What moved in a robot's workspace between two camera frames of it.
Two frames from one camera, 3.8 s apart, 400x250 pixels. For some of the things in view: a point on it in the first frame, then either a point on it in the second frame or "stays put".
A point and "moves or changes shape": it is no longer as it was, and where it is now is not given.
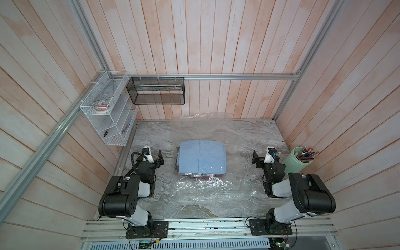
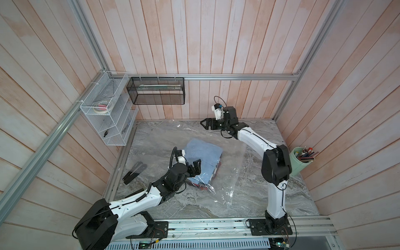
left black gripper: (160, 158) → (197, 169)
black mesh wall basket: (152, 90) stays put
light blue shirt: (202, 157) moves or changes shape
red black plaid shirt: (198, 175) → (205, 186)
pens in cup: (307, 154) stays put
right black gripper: (256, 159) → (213, 121)
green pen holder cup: (291, 162) stays put
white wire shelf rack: (112, 113) stays put
